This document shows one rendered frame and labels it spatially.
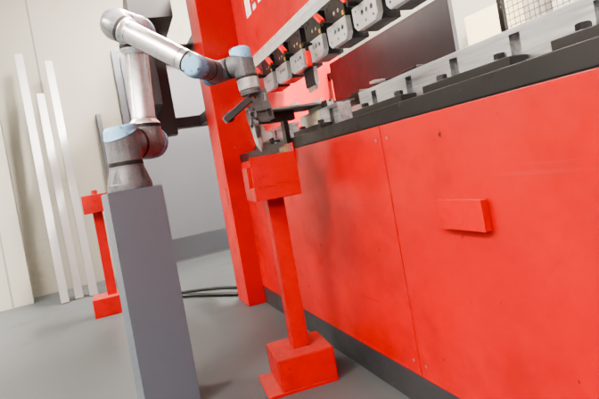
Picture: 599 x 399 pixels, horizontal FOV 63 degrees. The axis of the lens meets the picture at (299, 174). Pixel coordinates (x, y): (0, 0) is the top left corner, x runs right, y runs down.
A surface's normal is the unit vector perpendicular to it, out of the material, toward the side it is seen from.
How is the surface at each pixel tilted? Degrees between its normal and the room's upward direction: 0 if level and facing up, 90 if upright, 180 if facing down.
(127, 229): 90
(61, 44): 90
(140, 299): 90
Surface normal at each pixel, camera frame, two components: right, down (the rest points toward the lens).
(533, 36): -0.92, 0.17
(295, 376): 0.26, -0.03
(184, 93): 0.47, -0.07
